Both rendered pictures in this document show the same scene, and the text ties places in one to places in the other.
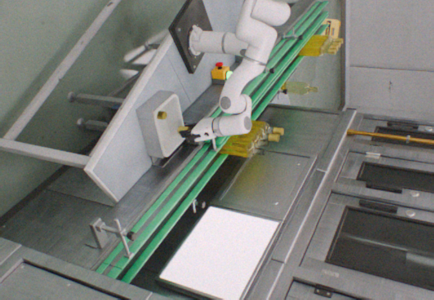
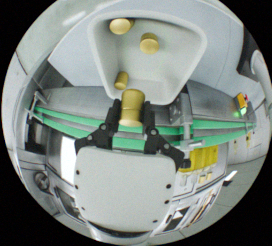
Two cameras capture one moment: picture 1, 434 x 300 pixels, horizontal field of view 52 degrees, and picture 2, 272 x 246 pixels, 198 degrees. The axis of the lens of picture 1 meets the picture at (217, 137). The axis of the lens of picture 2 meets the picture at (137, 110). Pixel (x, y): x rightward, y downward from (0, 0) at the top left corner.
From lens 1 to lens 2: 174 cm
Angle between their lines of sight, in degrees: 48
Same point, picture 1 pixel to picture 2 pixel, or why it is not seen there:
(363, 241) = not seen: hidden behind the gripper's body
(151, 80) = not seen: outside the picture
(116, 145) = (66, 47)
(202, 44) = (263, 69)
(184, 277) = (64, 150)
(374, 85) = not seen: hidden behind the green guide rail
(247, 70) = not seen: outside the picture
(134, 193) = (78, 92)
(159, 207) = (69, 122)
